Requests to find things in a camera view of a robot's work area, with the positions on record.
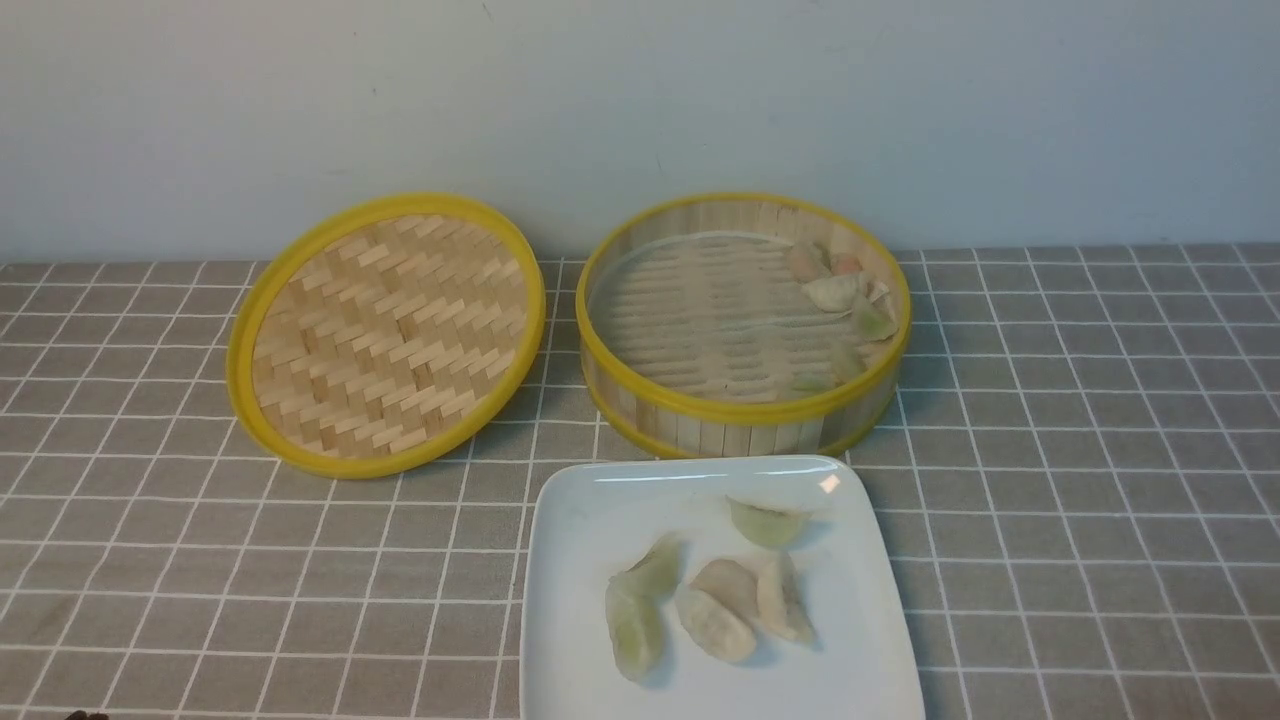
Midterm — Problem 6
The green dumpling steamer front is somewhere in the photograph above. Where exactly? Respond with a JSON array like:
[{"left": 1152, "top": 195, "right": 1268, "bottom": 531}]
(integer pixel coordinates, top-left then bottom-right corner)
[{"left": 788, "top": 374, "right": 840, "bottom": 396}]

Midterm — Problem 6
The white square plate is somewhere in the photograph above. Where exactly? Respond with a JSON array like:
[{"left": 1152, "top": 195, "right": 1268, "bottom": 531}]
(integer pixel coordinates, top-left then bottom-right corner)
[{"left": 520, "top": 455, "right": 925, "bottom": 719}]

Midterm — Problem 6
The green dumpling top of plate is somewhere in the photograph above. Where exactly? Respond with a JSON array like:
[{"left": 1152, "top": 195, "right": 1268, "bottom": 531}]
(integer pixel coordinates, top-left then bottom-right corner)
[{"left": 724, "top": 497, "right": 813, "bottom": 550}]

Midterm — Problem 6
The green dumpling plate left upper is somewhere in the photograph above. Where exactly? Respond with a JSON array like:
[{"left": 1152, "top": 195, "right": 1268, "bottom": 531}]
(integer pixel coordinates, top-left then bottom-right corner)
[{"left": 609, "top": 533, "right": 684, "bottom": 601}]

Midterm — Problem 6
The green dumpling plate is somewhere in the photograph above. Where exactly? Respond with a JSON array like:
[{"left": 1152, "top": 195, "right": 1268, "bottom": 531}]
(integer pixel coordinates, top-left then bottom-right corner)
[
  {"left": 605, "top": 579, "right": 667, "bottom": 684},
  {"left": 609, "top": 533, "right": 684, "bottom": 601}
]

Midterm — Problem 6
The pink dumpling plate centre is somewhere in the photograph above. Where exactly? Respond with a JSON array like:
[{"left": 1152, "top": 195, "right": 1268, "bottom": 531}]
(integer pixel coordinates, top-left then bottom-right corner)
[{"left": 690, "top": 559, "right": 759, "bottom": 623}]

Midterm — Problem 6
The green dumpling plate left lower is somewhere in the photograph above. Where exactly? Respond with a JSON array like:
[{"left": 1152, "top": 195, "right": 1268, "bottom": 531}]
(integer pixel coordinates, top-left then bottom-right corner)
[{"left": 605, "top": 579, "right": 667, "bottom": 684}]

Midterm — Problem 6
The white dumpling plate centre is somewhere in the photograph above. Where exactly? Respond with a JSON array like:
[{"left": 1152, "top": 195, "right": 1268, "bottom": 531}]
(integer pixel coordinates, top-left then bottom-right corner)
[{"left": 675, "top": 587, "right": 758, "bottom": 664}]

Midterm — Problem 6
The white dumpling plate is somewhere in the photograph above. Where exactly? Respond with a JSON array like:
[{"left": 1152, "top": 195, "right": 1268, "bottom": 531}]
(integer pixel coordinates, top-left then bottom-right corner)
[
  {"left": 675, "top": 587, "right": 758, "bottom": 664},
  {"left": 756, "top": 553, "right": 817, "bottom": 646}
]

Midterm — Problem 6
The white dumpling plate right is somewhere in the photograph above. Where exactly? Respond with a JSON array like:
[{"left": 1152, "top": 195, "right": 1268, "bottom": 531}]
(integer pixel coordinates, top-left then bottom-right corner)
[{"left": 756, "top": 553, "right": 817, "bottom": 646}]

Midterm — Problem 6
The bamboo steamer basket yellow rim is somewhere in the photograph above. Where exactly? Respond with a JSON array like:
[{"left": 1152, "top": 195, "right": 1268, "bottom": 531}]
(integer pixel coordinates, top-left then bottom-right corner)
[{"left": 575, "top": 192, "right": 913, "bottom": 457}]

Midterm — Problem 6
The pink dumpling in steamer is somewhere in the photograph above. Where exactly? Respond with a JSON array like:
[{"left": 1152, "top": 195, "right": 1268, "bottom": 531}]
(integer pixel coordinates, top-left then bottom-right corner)
[{"left": 786, "top": 241, "right": 832, "bottom": 284}]

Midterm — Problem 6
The white dumpling in steamer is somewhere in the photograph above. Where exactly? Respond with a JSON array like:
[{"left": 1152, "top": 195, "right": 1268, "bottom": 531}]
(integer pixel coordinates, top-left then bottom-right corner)
[{"left": 801, "top": 274, "right": 870, "bottom": 314}]

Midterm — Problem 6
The orange dumpling in steamer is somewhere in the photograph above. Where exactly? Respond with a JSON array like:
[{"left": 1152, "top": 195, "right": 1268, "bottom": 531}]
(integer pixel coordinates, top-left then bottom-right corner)
[{"left": 829, "top": 252, "right": 865, "bottom": 275}]

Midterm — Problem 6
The green dumpling in steamer right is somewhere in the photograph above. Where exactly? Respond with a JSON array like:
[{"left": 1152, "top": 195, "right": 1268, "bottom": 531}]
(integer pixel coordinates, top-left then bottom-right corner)
[{"left": 850, "top": 295, "right": 899, "bottom": 343}]

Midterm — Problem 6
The bamboo steamer lid yellow rim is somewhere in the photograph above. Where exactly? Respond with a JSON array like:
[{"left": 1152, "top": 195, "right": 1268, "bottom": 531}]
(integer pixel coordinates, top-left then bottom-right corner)
[{"left": 227, "top": 193, "right": 548, "bottom": 479}]

